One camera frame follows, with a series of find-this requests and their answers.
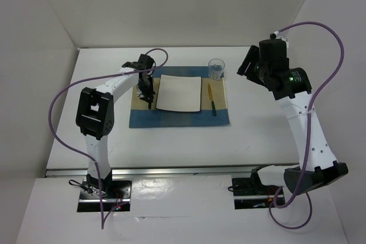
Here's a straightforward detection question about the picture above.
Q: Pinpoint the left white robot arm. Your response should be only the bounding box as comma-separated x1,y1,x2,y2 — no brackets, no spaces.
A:
75,54,156,198

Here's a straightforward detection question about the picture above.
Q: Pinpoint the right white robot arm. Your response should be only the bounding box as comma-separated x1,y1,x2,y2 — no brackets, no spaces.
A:
237,39,348,195

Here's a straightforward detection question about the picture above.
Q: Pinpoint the aluminium rail frame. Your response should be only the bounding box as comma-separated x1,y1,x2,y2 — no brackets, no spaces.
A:
46,47,299,177

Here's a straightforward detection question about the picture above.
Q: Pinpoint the blue beige white placemat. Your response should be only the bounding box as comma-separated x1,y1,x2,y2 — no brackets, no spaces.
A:
129,66,230,129

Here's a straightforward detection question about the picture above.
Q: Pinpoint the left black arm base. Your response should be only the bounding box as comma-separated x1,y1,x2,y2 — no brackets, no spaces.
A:
69,179,132,213

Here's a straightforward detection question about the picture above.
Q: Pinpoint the gold knife green handle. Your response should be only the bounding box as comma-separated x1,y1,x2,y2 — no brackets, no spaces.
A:
208,83,217,116

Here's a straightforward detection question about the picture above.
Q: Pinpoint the clear drinking glass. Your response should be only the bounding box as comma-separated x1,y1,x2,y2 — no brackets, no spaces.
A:
208,58,225,81

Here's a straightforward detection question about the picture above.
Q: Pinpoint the square white black-rimmed plate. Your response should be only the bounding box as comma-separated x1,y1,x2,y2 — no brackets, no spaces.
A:
156,75,202,113

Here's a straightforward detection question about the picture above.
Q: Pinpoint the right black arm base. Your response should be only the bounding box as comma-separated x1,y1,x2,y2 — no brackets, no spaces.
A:
227,174,279,210

